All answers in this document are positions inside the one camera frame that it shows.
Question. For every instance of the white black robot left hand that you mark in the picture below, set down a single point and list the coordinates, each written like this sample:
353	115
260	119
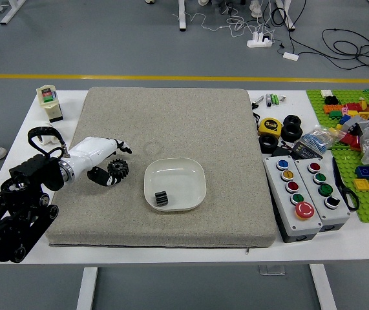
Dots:
90	151

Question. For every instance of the large black gear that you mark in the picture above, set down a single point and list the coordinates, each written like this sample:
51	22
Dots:
120	167

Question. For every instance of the small black gear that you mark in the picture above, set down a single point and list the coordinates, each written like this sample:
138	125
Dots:
161	198

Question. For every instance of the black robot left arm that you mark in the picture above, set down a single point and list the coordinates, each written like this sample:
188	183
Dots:
26	174

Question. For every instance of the grey five-button control box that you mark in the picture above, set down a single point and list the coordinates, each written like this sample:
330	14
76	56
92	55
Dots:
292	213

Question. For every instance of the grey four-button control box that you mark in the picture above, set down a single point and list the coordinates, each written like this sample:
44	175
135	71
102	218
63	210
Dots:
339	213

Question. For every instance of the grey-brown cushion mat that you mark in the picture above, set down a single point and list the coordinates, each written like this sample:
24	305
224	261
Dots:
171	122

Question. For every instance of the white square dish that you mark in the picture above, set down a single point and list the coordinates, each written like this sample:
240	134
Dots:
181	174

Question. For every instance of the white table leg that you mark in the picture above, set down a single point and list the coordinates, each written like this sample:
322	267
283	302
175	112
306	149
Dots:
323	287
86	287

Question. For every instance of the silver black clip tool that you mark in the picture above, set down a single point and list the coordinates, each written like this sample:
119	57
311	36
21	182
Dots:
258	101

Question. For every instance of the black rubber tyre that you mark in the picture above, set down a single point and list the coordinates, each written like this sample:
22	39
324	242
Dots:
268	143
292	133
292	119

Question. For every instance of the yellow tape measure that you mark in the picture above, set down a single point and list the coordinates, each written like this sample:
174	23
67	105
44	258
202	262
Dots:
269	126

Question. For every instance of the green battery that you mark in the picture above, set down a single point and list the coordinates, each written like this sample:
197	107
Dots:
277	99
272	99

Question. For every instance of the white power strip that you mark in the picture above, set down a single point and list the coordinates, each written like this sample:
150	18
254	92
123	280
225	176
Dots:
259	42

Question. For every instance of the black display module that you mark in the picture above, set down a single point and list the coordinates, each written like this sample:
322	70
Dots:
307	151

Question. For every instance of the white power adapter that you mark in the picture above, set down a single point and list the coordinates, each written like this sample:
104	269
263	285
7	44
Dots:
290	56

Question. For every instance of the clear bag of blue parts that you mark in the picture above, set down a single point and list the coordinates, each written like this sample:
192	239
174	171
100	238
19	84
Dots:
316	139

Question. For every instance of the white building brick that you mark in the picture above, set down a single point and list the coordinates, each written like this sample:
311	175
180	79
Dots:
326	93

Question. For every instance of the black building brick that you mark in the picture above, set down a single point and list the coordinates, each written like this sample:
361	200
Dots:
331	100

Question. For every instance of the orange-red building brick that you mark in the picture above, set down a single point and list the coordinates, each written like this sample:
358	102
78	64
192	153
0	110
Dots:
333	108

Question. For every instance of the green building baseplate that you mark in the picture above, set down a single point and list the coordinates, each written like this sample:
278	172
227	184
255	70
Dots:
342	161

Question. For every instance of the black scissors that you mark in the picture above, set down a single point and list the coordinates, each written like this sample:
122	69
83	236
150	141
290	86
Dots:
341	184

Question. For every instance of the large red building brick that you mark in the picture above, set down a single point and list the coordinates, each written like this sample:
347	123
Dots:
349	141

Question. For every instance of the blue square building brick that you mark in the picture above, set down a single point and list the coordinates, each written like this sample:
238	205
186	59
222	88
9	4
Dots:
364	172

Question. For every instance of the cream switch box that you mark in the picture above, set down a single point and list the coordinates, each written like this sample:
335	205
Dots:
46	97

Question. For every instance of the grey table bracket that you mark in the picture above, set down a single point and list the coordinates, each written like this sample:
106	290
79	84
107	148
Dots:
271	269

